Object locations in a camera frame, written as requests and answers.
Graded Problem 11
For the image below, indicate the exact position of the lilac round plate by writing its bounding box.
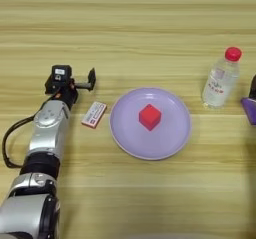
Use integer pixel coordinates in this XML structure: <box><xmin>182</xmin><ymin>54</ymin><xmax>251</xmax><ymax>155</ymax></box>
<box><xmin>109</xmin><ymin>87</ymin><xmax>192</xmax><ymax>161</ymax></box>

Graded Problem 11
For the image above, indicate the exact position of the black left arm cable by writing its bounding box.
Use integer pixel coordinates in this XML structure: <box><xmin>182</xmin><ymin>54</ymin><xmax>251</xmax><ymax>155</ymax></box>
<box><xmin>1</xmin><ymin>94</ymin><xmax>59</xmax><ymax>169</ymax></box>

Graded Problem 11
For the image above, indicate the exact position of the clear bottle with red cap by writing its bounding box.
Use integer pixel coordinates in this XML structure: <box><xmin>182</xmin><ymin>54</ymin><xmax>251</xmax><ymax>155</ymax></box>
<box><xmin>200</xmin><ymin>46</ymin><xmax>243</xmax><ymax>110</ymax></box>

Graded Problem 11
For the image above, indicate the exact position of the white and pink eraser box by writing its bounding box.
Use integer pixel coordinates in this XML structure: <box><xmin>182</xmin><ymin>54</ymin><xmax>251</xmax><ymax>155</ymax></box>
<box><xmin>80</xmin><ymin>100</ymin><xmax>108</xmax><ymax>130</ymax></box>

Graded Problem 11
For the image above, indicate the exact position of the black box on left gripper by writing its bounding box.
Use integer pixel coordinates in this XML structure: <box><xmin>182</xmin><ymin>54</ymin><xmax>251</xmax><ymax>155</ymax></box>
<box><xmin>50</xmin><ymin>64</ymin><xmax>73</xmax><ymax>85</ymax></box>

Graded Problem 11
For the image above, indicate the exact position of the purple block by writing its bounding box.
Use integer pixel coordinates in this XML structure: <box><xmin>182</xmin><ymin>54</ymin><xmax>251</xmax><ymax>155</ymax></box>
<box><xmin>240</xmin><ymin>96</ymin><xmax>256</xmax><ymax>126</ymax></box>

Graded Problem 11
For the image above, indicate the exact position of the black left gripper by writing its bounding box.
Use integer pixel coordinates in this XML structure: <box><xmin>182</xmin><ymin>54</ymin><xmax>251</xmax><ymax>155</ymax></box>
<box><xmin>44</xmin><ymin>67</ymin><xmax>97</xmax><ymax>109</ymax></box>

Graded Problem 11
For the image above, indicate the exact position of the red cube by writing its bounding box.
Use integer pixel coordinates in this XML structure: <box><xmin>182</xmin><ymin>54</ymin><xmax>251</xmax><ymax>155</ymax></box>
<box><xmin>138</xmin><ymin>103</ymin><xmax>163</xmax><ymax>132</ymax></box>

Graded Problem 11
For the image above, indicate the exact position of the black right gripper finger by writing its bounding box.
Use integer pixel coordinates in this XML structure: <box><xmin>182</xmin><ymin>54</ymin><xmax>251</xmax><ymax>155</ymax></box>
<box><xmin>248</xmin><ymin>74</ymin><xmax>256</xmax><ymax>101</ymax></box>

